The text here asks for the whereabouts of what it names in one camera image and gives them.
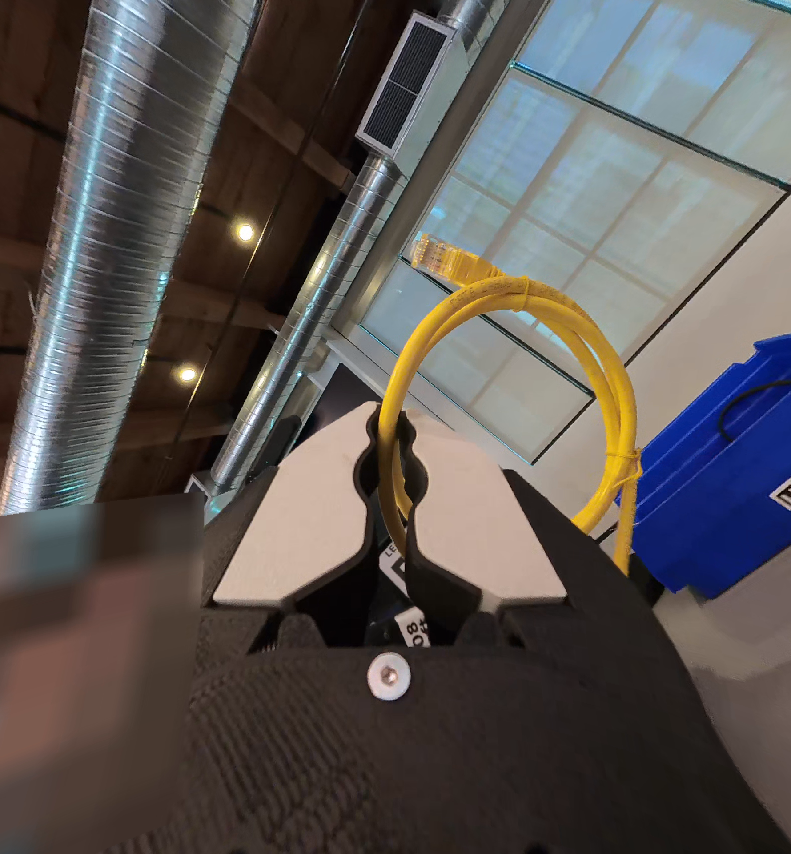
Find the thin black cable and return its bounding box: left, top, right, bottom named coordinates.
left=719, top=378, right=791, bottom=443

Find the large silver air duct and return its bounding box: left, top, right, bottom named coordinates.
left=0, top=0, right=264, bottom=518

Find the blue plastic bin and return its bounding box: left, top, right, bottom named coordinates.
left=625, top=327, right=791, bottom=600

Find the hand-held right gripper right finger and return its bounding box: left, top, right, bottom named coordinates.
left=402, top=410, right=567, bottom=610

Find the silver duct with vent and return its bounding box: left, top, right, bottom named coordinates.
left=205, top=0, right=506, bottom=498

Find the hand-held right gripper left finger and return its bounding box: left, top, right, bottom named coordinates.
left=212, top=400, right=378, bottom=608

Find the black monitor screen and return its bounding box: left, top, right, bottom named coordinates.
left=315, top=363, right=371, bottom=436

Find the yellow network cable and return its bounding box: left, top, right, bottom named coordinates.
left=377, top=232, right=643, bottom=576

